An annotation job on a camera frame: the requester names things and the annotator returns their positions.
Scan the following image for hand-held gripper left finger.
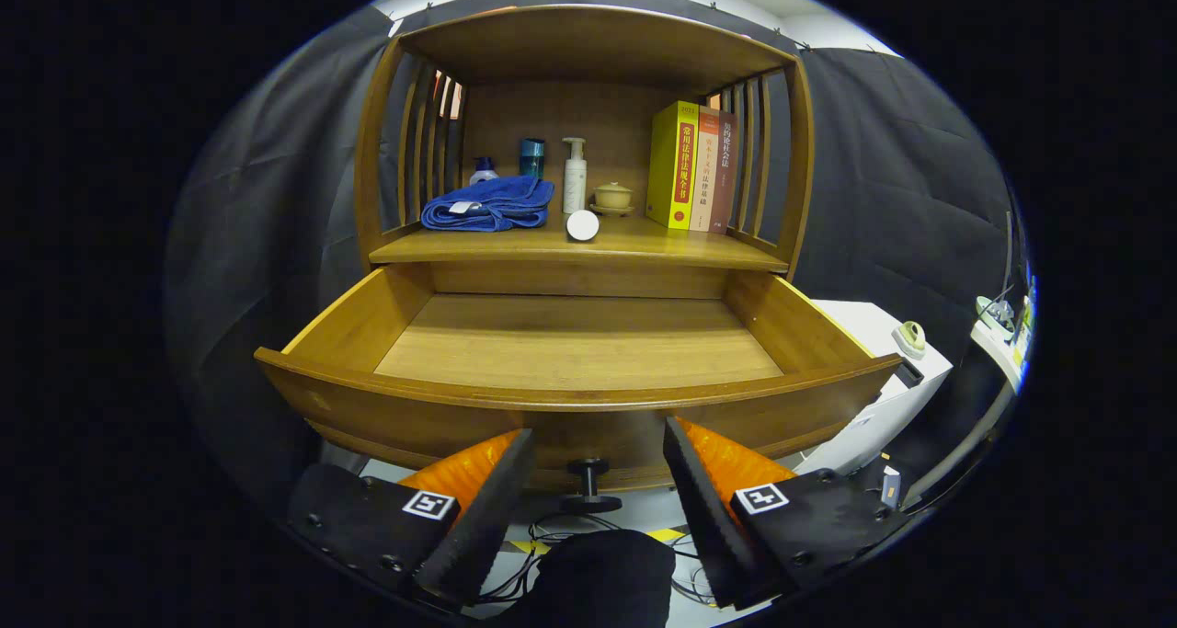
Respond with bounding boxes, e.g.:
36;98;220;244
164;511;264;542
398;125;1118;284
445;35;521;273
287;428;536;608

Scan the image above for orange and white book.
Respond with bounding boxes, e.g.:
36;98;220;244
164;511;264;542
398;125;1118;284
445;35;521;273
688;106;722;234

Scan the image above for black floor cables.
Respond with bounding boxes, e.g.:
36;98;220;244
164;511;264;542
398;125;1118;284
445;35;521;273
478;513;718;606

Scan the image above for white side cabinet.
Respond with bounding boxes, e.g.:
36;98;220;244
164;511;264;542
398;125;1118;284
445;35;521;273
791;299;954;477

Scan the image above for thick yellow book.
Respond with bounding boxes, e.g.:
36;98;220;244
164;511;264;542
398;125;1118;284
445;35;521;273
646;101;702;231

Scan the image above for brown book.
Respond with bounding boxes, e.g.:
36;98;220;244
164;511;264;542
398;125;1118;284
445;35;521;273
708;110;739;235

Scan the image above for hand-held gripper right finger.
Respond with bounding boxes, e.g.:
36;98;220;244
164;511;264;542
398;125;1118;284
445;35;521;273
662;417;911;611

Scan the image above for wooden cabinet with slatted sides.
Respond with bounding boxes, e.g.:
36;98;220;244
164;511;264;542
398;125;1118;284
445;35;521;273
255;5;904;496

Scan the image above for wooden drawer with black knob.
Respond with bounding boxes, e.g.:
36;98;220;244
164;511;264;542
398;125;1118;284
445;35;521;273
255;262;904;516

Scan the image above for pale green bowl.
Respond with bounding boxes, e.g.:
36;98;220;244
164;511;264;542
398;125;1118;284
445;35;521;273
975;295;1012;335

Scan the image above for white desk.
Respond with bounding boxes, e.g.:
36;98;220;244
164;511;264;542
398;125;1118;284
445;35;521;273
970;315;1035;394

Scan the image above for wooden countertop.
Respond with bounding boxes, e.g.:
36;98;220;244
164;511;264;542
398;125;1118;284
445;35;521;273
370;210;790;273

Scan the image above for beige lidded tea bowl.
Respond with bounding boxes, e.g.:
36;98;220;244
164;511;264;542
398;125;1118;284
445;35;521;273
589;181;635;217

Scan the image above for white pump bottle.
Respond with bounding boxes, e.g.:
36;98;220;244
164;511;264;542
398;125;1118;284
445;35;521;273
562;137;589;215

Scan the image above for blue folded towel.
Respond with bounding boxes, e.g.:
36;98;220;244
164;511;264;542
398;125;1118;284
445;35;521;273
421;175;555;233

